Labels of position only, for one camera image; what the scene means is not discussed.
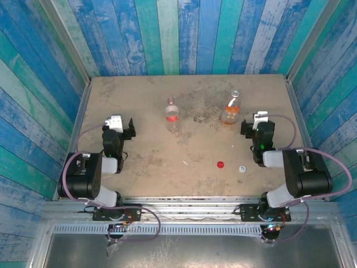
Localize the clear bottle with orange label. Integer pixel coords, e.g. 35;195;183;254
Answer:
221;90;242;126

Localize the clear bottle with red label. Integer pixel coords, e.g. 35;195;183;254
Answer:
164;96;181;132

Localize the small circuit board with LEDs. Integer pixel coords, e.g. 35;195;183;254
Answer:
263;223;285;232
107;222;132;232

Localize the shiny steel panel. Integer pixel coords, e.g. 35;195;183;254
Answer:
41;233;345;268

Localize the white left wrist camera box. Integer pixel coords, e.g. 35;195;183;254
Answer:
104;114;124;133

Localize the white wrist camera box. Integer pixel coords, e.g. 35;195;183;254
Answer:
104;114;124;133
253;111;269;131

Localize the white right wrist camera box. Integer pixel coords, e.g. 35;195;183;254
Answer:
253;111;269;131

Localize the aluminium table side rail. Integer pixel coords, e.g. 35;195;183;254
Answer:
52;79;93;201
284;75;330;202

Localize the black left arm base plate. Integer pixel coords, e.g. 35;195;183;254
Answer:
92;203;142;222

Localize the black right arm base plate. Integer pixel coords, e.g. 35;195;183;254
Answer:
239;203;292;223

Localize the aluminium mounting rail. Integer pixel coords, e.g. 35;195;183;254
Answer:
41;197;340;224

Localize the aluminium corner post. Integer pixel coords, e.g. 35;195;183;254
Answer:
286;0;343;83
38;0;92;84

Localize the slotted grey cable duct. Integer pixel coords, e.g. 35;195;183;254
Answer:
52;224;263;236

